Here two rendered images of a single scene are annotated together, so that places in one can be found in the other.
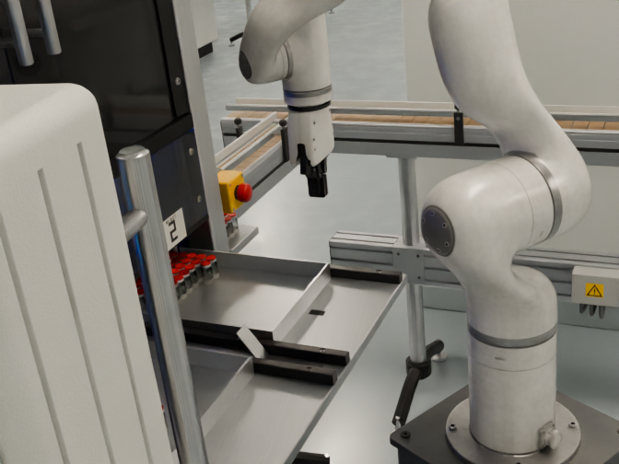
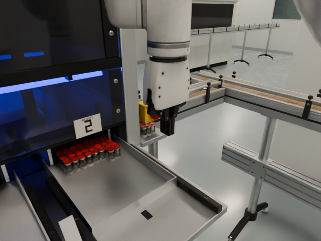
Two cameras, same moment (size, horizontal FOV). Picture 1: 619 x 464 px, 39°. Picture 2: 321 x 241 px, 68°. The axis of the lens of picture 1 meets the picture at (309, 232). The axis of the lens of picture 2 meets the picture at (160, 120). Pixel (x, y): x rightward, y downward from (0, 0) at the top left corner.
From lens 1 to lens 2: 107 cm
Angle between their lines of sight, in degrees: 21
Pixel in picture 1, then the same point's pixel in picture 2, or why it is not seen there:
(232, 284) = (121, 167)
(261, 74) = (112, 13)
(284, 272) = (153, 170)
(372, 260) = (240, 160)
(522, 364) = not seen: outside the picture
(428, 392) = (252, 226)
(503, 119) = not seen: outside the picture
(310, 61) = (165, 12)
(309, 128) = (156, 77)
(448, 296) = not seen: hidden behind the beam
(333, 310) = (158, 218)
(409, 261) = (258, 168)
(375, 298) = (192, 220)
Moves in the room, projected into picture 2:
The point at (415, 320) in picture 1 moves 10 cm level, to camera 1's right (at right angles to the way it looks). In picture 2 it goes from (254, 195) to (272, 199)
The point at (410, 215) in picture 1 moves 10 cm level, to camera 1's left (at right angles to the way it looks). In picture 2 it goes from (265, 146) to (246, 143)
